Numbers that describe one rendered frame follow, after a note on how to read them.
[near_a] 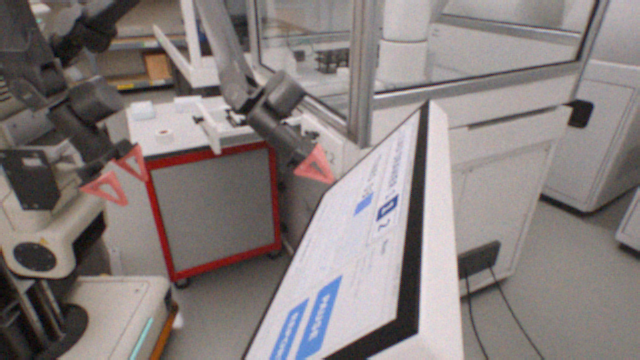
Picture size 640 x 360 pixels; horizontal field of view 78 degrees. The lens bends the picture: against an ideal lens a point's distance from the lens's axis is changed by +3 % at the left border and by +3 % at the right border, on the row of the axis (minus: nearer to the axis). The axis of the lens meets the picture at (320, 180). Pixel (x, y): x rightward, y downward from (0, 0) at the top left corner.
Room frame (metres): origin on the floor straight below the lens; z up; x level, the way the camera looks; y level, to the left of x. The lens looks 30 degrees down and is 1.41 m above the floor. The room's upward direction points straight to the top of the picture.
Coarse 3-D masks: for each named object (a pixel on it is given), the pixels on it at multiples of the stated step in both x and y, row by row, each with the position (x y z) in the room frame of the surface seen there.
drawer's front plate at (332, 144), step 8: (304, 120) 1.31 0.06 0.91; (312, 120) 1.27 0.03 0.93; (304, 128) 1.31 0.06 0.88; (312, 128) 1.25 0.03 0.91; (320, 128) 1.20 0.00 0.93; (320, 136) 1.19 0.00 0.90; (328, 136) 1.14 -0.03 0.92; (320, 144) 1.19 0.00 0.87; (328, 144) 1.14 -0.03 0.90; (336, 144) 1.09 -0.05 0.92; (328, 152) 1.14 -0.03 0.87; (336, 152) 1.09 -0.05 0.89; (328, 160) 1.14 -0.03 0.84; (336, 160) 1.09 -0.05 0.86; (336, 168) 1.09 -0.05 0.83
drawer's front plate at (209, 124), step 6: (198, 102) 1.47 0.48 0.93; (198, 108) 1.43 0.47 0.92; (204, 108) 1.40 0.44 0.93; (198, 114) 1.45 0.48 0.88; (204, 114) 1.33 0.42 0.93; (210, 120) 1.27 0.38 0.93; (204, 126) 1.36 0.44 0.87; (210, 126) 1.24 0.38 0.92; (216, 126) 1.23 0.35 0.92; (204, 132) 1.39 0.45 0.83; (210, 132) 1.26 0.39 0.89; (216, 132) 1.22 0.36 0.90; (210, 138) 1.27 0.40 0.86; (216, 138) 1.22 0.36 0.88; (210, 144) 1.29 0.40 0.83; (216, 144) 1.22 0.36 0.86; (216, 150) 1.22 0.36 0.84
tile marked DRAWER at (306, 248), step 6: (306, 240) 0.52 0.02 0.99; (312, 240) 0.50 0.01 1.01; (306, 246) 0.49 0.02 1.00; (312, 246) 0.47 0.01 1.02; (300, 252) 0.49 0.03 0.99; (306, 252) 0.47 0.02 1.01; (300, 258) 0.47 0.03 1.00; (306, 258) 0.44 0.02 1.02; (294, 264) 0.46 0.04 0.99; (300, 264) 0.44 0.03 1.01; (294, 270) 0.44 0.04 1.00; (288, 276) 0.44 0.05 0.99
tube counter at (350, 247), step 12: (360, 192) 0.51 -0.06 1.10; (372, 192) 0.47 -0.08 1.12; (360, 204) 0.46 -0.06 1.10; (360, 216) 0.42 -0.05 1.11; (348, 228) 0.42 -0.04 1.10; (360, 228) 0.39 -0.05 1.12; (348, 240) 0.38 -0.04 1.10; (360, 240) 0.36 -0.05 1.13; (348, 252) 0.35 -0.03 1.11; (336, 264) 0.35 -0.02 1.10
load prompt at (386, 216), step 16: (400, 144) 0.56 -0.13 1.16; (400, 160) 0.49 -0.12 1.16; (384, 176) 0.49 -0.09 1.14; (400, 176) 0.44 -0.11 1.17; (384, 192) 0.43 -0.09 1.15; (400, 192) 0.39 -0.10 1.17; (384, 208) 0.38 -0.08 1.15; (400, 208) 0.35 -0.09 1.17; (384, 224) 0.34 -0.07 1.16; (368, 240) 0.34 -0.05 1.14
